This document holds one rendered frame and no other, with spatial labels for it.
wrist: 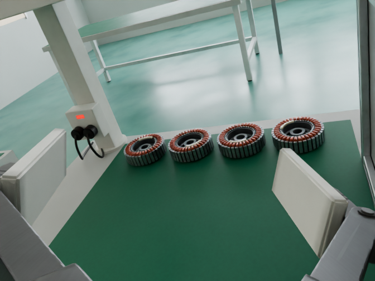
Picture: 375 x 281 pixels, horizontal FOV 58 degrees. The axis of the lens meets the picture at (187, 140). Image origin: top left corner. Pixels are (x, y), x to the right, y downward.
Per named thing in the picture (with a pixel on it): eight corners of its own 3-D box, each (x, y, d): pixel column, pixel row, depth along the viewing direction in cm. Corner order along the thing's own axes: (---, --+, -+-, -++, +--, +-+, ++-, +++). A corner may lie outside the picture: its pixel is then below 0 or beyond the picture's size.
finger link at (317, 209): (333, 200, 14) (350, 201, 14) (279, 146, 21) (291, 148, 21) (317, 260, 15) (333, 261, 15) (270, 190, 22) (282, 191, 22)
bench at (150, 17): (255, 82, 312) (239, -3, 276) (72, 111, 387) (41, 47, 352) (263, 51, 384) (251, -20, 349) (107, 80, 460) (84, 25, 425)
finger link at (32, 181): (20, 244, 14) (1, 243, 14) (66, 175, 21) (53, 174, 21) (18, 177, 13) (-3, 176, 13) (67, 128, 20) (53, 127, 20)
